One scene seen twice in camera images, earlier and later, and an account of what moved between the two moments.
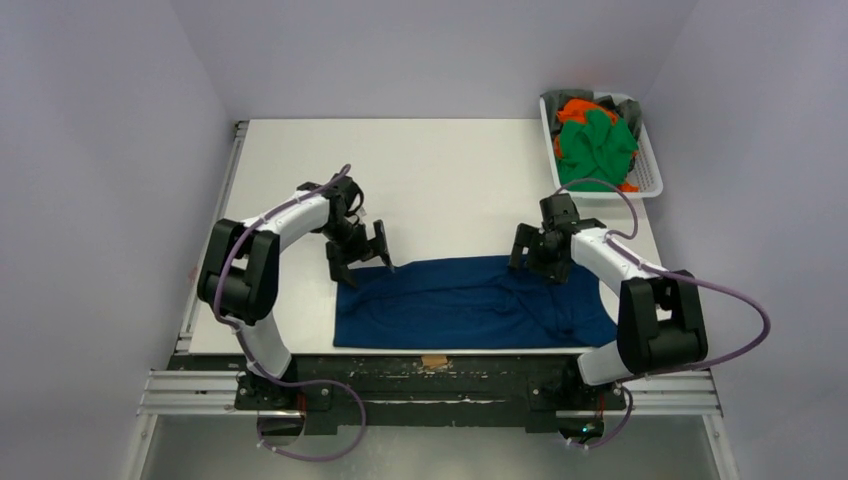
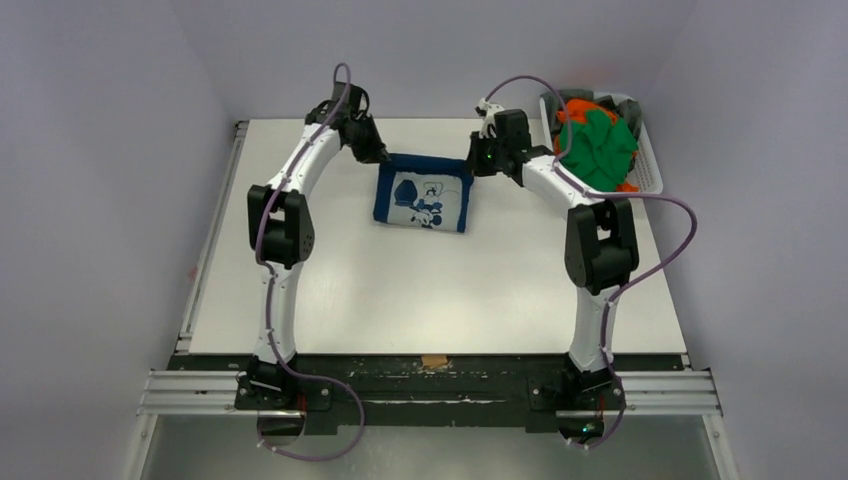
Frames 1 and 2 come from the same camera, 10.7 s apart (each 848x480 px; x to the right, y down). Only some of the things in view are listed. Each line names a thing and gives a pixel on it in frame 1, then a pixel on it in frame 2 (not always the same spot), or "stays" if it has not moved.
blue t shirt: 471,302 to 425,192
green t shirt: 599,147 stays
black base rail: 418,394 stays
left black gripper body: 352,238 to 365,145
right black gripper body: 538,247 to 481,157
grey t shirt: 628,111 stays
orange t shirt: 576,110 stays
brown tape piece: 431,361 stays
